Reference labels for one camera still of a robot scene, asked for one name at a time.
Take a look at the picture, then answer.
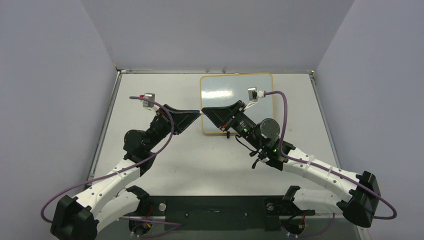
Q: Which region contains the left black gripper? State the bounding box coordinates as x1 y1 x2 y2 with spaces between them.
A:
145 104 201 152

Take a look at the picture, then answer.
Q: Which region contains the yellow framed whiteboard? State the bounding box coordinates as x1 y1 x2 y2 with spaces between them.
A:
199 73 276 123

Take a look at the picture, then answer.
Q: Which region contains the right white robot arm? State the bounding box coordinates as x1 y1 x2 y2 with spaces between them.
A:
201 100 382 228

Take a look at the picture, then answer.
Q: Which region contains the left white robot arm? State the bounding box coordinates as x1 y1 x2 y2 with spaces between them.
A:
50 104 201 240

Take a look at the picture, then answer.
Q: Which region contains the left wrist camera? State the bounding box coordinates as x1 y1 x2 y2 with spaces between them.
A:
139 92 156 109

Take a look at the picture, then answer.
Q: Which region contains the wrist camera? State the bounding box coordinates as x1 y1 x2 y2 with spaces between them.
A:
245 87 266 109
139 92 156 109

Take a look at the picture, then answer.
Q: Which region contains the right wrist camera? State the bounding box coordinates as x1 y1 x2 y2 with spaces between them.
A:
245 87 266 109

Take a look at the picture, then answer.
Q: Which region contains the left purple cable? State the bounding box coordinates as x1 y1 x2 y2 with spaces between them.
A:
40 96 175 224

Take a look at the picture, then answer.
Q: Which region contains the purple cable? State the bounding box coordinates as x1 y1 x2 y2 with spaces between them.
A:
263 90 398 221
40 96 175 224

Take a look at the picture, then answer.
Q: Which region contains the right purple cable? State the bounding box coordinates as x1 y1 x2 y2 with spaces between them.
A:
263 90 398 221

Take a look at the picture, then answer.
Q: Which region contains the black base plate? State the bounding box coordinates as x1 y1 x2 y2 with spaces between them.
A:
115 195 316 232

